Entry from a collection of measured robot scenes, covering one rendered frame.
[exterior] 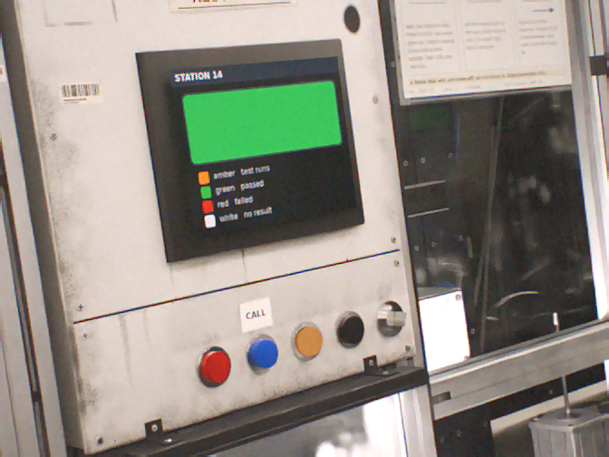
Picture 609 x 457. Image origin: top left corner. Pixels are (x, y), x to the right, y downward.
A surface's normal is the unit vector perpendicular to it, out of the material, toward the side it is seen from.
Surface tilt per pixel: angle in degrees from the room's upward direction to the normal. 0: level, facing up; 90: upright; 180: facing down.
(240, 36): 90
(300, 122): 90
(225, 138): 90
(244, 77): 90
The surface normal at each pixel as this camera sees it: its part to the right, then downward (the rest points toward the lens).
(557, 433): -0.77, 0.15
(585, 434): 0.63, -0.03
